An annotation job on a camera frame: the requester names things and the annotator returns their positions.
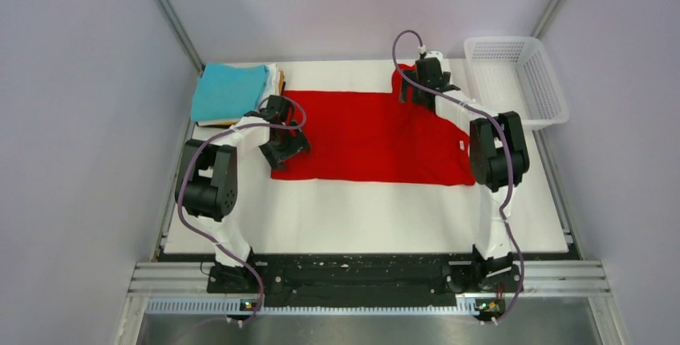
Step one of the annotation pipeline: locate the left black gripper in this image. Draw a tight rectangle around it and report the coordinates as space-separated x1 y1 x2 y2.
260 120 310 171

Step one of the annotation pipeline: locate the red t-shirt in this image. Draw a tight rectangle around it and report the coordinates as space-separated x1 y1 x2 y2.
270 72 475 186

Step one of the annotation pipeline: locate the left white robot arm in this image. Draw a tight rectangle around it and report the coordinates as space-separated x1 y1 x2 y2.
175 95 311 294

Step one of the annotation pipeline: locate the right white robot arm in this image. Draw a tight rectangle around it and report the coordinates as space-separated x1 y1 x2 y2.
395 51 530 294

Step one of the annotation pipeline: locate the folded white t-shirt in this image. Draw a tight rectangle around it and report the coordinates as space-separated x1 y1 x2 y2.
200 63 282 128

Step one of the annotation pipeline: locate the folded teal t-shirt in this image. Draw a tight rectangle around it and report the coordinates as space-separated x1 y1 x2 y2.
190 63 270 123

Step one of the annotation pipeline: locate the white plastic basket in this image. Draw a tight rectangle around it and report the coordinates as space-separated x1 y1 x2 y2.
463 36 570 131

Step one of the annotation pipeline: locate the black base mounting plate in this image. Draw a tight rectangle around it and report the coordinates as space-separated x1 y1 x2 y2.
207 252 524 322

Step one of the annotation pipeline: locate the white slotted cable duct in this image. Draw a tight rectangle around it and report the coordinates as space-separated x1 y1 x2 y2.
145 297 479 316

